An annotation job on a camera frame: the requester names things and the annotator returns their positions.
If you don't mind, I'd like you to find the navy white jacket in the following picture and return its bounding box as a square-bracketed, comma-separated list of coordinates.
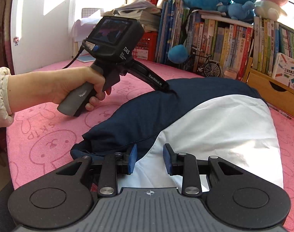
[70, 77, 284, 194]

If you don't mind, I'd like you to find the light blue notebook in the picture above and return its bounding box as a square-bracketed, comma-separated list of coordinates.
[78, 55, 97, 63]

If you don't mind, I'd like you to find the small blue rabbit plush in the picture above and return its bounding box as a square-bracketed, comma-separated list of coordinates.
[227, 1, 257, 21]

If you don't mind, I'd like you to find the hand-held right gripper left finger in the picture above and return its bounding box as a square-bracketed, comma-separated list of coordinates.
[56, 144, 138, 197]

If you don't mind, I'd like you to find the person's left hand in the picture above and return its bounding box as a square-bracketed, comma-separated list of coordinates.
[7, 66, 112, 113]

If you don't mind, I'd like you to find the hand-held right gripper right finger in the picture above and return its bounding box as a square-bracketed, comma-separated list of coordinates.
[163, 144, 244, 197]

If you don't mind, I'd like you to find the pen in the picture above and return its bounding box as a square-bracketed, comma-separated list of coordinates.
[269, 104, 293, 120]

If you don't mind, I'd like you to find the wooden desk organizer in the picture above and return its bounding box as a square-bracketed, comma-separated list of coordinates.
[244, 64, 294, 120]

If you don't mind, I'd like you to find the white wire grid panel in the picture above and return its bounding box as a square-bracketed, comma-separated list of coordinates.
[81, 8, 105, 20]

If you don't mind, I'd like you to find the large red plastic crate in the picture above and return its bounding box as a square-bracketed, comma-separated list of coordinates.
[133, 30, 160, 62]

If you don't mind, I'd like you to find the stack of papers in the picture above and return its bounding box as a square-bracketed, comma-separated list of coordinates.
[111, 0, 162, 33]

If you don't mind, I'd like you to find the miniature bicycle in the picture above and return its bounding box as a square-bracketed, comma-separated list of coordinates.
[186, 46, 221, 78]

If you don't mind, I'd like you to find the pink printed table cover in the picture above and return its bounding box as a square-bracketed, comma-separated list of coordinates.
[6, 59, 294, 232]

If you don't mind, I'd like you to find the white box with pencil print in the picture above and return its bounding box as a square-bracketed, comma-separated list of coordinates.
[271, 53, 294, 95]

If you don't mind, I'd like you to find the row of colourful books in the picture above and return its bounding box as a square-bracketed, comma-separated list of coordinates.
[155, 0, 254, 81]

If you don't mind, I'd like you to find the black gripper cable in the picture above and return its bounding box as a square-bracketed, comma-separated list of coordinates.
[62, 48, 87, 70]

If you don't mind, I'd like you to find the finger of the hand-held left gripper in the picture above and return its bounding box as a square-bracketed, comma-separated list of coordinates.
[124, 59, 179, 97]

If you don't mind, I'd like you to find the black bag strap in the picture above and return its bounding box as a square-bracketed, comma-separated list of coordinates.
[180, 8, 199, 54]

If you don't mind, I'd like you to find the blue round plush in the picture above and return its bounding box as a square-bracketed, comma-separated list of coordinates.
[167, 45, 189, 63]

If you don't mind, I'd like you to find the row of green white books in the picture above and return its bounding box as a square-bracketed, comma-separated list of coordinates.
[252, 16, 294, 78]

